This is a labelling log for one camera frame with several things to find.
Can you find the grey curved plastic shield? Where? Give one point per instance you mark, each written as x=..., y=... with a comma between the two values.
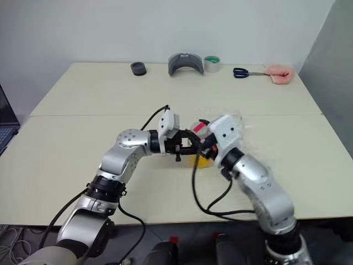
x=186, y=63

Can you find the grey tape roll green core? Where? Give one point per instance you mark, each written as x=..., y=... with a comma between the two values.
x=211, y=68

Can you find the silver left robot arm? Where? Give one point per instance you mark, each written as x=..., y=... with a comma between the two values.
x=124, y=160

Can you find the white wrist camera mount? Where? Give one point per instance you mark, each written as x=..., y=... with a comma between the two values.
x=166, y=124
x=226, y=132

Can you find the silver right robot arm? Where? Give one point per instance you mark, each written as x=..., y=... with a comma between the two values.
x=262, y=187

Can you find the small silver floor object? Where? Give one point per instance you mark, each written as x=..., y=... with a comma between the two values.
x=126, y=260

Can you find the black tape roll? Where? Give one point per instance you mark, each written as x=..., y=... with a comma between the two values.
x=138, y=72

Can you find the clear orange juice bottle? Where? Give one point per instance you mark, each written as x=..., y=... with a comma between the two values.
x=199, y=129

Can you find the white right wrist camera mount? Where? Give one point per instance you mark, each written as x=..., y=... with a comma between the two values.
x=226, y=132

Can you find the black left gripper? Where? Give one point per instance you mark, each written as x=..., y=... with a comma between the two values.
x=176, y=147

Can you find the dark rounded block red tab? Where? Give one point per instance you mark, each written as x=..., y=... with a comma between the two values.
x=229, y=251
x=161, y=254

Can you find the dark laptop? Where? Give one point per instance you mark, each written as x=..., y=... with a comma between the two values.
x=5, y=132

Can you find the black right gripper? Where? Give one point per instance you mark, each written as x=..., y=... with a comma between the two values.
x=210, y=145

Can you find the pink fluffy cloth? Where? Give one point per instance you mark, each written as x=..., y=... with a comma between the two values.
x=278, y=73

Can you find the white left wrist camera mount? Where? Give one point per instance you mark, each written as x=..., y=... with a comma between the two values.
x=166, y=124

